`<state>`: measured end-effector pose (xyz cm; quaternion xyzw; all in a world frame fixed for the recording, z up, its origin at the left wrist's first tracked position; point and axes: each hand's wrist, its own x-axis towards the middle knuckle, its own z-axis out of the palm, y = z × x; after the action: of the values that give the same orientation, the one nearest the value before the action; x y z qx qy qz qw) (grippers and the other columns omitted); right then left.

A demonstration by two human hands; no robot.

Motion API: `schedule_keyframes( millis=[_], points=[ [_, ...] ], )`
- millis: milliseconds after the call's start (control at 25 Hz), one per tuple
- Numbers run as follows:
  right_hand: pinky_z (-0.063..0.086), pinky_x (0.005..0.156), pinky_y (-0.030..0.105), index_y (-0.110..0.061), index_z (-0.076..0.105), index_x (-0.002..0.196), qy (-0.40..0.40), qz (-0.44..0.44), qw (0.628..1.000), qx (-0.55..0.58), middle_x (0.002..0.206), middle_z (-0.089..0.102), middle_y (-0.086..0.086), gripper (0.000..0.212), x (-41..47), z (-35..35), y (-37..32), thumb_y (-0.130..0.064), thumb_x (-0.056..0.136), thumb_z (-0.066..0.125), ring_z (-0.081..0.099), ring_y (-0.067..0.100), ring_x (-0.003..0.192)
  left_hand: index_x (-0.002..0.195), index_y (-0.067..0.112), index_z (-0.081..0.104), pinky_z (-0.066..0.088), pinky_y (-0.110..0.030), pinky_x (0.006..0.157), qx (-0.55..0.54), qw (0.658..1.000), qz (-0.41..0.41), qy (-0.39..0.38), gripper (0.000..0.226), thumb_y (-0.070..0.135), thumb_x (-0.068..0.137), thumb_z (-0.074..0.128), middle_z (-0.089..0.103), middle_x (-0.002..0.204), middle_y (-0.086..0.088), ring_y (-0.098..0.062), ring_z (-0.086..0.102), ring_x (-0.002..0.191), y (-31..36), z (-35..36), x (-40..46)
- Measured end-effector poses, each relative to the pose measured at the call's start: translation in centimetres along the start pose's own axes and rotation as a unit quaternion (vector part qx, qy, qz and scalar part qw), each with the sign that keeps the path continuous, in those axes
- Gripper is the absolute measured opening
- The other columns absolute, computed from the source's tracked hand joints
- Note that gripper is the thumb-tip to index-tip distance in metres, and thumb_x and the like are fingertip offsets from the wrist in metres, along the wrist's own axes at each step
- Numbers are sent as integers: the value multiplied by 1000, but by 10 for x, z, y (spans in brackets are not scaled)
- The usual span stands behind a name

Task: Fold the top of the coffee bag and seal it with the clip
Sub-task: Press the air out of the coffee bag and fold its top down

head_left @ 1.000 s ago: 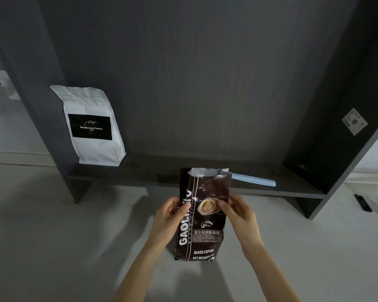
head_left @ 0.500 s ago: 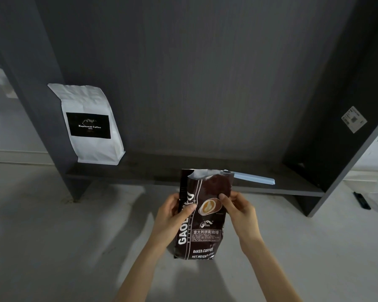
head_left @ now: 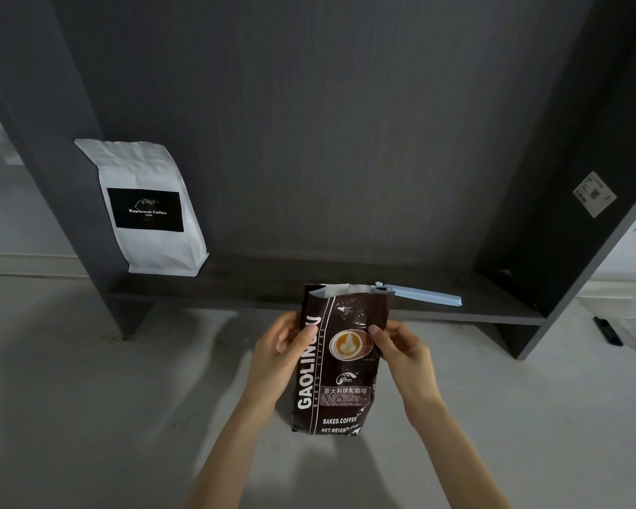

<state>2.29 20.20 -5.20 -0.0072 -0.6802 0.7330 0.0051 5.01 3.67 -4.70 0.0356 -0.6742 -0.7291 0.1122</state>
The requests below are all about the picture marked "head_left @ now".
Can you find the person's left hand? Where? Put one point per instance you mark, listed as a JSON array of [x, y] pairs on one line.
[[273, 365]]

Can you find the person's right hand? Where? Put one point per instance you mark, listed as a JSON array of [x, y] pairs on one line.
[[410, 371]]

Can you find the dark brown coffee bag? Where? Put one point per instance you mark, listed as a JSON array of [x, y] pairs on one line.
[[344, 397]]

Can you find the light blue sealing clip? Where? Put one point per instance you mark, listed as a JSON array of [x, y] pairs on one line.
[[429, 296]]

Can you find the dark grey wooden shelf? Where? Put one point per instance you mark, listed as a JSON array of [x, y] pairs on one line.
[[323, 127]]

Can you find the person's left forearm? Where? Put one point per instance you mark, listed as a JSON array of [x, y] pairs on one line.
[[233, 461]]

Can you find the person's right forearm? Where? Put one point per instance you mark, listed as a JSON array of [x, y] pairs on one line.
[[450, 461]]

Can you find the white bag with black label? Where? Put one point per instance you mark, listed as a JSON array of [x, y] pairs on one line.
[[153, 249]]

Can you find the black remote control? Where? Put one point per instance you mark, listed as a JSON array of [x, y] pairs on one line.
[[608, 331]]

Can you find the white sticker label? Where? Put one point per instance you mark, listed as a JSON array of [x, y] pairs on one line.
[[594, 194]]

